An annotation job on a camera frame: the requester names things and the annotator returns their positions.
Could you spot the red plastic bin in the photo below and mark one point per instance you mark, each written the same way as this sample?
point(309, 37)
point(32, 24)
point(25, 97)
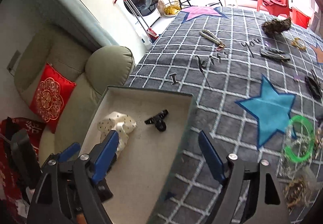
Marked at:
point(299, 18)

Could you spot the green plastic bangle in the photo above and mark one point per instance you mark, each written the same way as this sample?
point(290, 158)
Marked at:
point(291, 139)

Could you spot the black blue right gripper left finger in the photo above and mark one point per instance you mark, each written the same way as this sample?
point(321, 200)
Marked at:
point(68, 190)

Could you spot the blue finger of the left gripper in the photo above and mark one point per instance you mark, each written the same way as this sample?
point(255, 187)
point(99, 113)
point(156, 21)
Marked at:
point(69, 152)

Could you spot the black flat hair clip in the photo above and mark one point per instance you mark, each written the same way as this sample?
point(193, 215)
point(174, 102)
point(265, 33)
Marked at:
point(274, 54)

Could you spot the gold chain jewelry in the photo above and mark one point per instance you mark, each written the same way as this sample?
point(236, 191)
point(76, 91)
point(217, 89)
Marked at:
point(299, 44)

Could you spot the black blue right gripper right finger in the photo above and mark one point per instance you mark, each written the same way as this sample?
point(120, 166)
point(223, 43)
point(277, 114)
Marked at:
point(265, 202)

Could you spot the white dotted fabric scrunchie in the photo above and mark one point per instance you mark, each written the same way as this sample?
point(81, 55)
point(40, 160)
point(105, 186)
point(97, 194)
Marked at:
point(123, 124)

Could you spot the black hair claw clip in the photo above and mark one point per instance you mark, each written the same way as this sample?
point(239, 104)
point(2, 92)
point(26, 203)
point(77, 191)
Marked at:
point(158, 120)

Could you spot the dark fluffy scrunchie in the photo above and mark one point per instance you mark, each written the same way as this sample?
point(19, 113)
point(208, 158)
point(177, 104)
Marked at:
point(276, 26)

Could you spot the red embroidered cushion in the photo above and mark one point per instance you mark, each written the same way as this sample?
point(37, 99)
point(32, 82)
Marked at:
point(51, 96)

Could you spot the white open storage box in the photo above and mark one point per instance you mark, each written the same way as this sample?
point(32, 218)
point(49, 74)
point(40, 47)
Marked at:
point(141, 176)

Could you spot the yellow basket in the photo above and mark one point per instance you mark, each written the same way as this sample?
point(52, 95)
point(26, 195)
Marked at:
point(172, 10)

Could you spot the beige armchair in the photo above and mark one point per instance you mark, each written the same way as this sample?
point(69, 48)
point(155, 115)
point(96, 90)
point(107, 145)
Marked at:
point(92, 73)

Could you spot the red patterned fabric pile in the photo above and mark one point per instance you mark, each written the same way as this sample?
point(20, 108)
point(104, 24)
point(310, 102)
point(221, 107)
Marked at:
point(12, 185)

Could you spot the grey plaid bedspread with stars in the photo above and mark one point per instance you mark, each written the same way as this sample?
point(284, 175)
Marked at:
point(217, 60)

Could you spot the red plastic chair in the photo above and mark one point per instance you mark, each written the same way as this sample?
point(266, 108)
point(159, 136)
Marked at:
point(274, 7)

